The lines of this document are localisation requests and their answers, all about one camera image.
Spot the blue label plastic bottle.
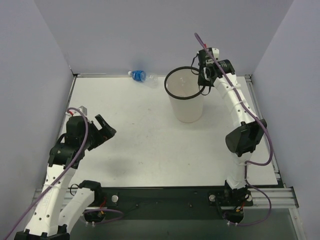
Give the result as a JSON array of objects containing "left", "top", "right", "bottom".
[{"left": 127, "top": 70, "right": 158, "bottom": 88}]

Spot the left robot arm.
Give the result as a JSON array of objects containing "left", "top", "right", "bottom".
[{"left": 14, "top": 113, "right": 117, "bottom": 240}]

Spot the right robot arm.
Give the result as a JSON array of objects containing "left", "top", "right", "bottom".
[{"left": 197, "top": 47, "right": 264, "bottom": 190}]

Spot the white bin with black rim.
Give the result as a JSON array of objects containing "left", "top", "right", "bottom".
[{"left": 164, "top": 66, "right": 205, "bottom": 123}]

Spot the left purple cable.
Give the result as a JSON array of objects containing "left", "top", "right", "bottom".
[{"left": 3, "top": 107, "right": 91, "bottom": 240}]

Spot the purple cable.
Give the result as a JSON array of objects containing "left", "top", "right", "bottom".
[
  {"left": 3, "top": 107, "right": 91, "bottom": 240},
  {"left": 194, "top": 32, "right": 275, "bottom": 167}
]

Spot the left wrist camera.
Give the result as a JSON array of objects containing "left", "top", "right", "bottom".
[{"left": 77, "top": 105, "right": 88, "bottom": 116}]

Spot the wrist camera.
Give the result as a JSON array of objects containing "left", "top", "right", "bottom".
[
  {"left": 77, "top": 105, "right": 88, "bottom": 116},
  {"left": 207, "top": 47, "right": 220, "bottom": 60}
]

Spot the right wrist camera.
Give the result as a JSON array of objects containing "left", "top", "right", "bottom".
[{"left": 207, "top": 47, "right": 220, "bottom": 60}]

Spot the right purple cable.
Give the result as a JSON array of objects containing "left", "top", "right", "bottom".
[{"left": 194, "top": 32, "right": 275, "bottom": 167}]

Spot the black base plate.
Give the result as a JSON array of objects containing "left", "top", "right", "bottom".
[{"left": 82, "top": 186, "right": 253, "bottom": 225}]

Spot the aluminium frame rail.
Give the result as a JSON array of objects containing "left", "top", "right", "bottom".
[{"left": 28, "top": 186, "right": 300, "bottom": 211}]

